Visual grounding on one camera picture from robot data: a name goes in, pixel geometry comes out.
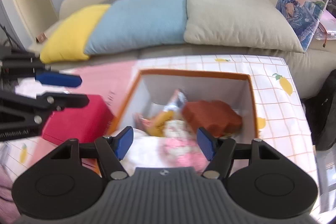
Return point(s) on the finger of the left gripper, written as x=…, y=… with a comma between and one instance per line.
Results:
x=59, y=79
x=60, y=101

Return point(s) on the beige pillow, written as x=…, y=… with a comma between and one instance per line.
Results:
x=239, y=23

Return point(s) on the white orange storage box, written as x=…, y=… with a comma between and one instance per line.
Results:
x=152, y=89

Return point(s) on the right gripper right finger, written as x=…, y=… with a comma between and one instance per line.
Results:
x=207, y=143

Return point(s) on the red lidded box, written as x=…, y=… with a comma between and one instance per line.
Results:
x=85, y=124

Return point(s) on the pink fluffy rug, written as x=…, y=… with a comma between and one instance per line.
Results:
x=8, y=209

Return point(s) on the brown felt piece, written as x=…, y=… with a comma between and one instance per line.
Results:
x=217, y=117

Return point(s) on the small brown card on sofa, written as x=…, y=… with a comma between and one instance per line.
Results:
x=41, y=38

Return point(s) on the blue pillow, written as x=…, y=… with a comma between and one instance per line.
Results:
x=136, y=24

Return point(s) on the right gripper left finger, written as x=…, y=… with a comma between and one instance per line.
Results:
x=122, y=142

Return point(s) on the black backpack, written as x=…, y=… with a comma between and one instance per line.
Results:
x=320, y=115

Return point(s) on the colourful snack packet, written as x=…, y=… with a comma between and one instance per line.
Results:
x=154, y=125

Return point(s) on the pink floral cloth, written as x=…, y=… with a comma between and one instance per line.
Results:
x=177, y=148

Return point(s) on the anime print pillow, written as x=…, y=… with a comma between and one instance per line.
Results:
x=303, y=16

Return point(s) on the yellow pillow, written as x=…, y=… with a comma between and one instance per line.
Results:
x=68, y=41

